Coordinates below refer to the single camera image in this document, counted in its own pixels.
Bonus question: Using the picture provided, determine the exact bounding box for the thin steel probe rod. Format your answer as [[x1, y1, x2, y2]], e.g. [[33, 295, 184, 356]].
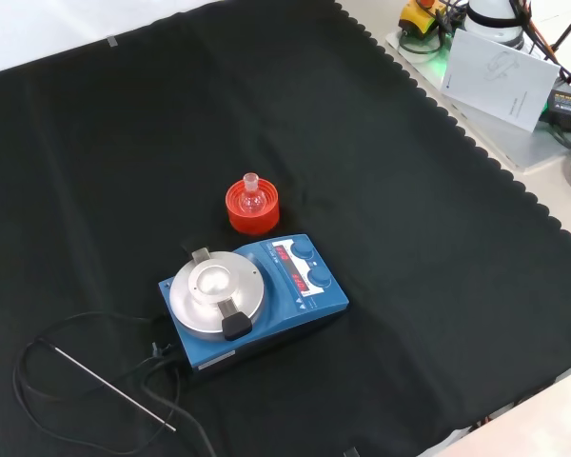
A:
[[51, 346, 177, 432]]

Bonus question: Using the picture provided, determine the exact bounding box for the yellow stop button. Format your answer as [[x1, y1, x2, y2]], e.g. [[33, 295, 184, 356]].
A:
[[398, 0, 451, 37]]

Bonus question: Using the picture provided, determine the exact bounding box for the blue heater with steel plate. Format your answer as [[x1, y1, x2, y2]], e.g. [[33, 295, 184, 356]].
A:
[[158, 232, 350, 377]]

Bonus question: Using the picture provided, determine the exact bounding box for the black heater power cable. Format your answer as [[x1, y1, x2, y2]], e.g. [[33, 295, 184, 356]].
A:
[[142, 351, 218, 457]]

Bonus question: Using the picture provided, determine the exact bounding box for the orange-red round flask stand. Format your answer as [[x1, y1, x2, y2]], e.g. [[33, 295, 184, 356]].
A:
[[225, 178, 282, 236]]

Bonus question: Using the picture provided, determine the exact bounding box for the black probe cable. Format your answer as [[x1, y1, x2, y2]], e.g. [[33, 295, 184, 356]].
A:
[[11, 311, 182, 456]]

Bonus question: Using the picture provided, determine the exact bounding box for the black tripod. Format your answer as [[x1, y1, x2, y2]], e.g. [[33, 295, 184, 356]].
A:
[[544, 0, 571, 96]]

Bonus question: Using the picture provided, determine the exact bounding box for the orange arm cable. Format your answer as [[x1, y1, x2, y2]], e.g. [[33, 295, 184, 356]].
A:
[[522, 0, 561, 63]]

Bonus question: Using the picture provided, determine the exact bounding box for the black bench cloth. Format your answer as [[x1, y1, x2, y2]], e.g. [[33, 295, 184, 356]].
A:
[[0, 0, 571, 457]]

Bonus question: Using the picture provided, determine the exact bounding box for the white paper booklet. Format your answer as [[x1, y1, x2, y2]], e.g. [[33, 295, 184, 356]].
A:
[[440, 29, 561, 133]]

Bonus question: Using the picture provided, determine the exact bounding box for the clear glass round-bottom flask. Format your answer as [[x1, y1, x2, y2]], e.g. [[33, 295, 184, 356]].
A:
[[239, 171, 266, 214]]

